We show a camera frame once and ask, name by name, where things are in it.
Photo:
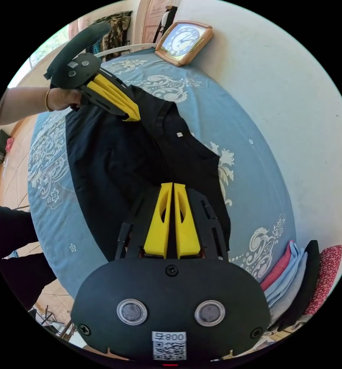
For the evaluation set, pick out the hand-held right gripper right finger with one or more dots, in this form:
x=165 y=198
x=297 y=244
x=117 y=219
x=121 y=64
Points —
x=186 y=236

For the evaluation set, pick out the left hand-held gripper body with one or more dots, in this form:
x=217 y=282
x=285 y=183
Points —
x=73 y=72

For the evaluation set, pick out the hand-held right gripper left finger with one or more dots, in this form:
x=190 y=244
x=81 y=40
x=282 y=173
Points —
x=159 y=230

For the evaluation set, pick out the black short sleeve shirt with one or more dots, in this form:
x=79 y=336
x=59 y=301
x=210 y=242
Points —
x=116 y=161

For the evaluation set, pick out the person's left forearm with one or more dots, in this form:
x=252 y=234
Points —
x=18 y=103

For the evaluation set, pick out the person's left hand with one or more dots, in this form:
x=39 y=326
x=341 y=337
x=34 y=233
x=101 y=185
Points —
x=63 y=99

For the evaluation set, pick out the window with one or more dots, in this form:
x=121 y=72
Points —
x=48 y=47

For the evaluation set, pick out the hanging camouflage garment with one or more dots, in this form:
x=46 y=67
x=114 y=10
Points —
x=114 y=31

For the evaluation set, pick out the square clock with blue face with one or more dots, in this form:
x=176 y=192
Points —
x=184 y=40

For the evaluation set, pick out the pile of clothes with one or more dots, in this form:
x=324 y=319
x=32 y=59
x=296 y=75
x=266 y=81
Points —
x=297 y=285

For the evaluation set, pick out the person's body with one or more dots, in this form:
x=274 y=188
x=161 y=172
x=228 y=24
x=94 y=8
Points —
x=12 y=248

